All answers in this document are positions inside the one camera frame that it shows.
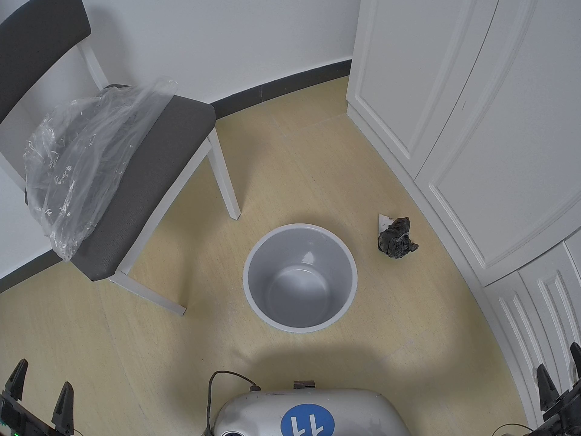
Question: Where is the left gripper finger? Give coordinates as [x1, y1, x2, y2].
[4, 358, 29, 401]
[51, 381, 75, 436]

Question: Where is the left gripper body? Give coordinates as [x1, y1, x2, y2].
[0, 392, 64, 436]

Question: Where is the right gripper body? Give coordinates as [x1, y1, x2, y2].
[529, 382, 581, 436]

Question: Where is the clear plastic bag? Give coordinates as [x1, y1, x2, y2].
[24, 76, 179, 262]

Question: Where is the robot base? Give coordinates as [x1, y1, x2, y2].
[212, 380, 411, 436]

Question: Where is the crumpled black plastic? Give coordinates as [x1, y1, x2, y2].
[377, 216, 419, 259]

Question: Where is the white trash bin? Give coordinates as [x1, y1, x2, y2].
[243, 223, 358, 333]

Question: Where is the grey padded white chair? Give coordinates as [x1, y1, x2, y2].
[0, 0, 241, 317]

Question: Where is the white wardrobe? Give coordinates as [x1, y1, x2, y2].
[346, 0, 581, 436]

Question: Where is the black cable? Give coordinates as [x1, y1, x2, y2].
[206, 371, 261, 436]

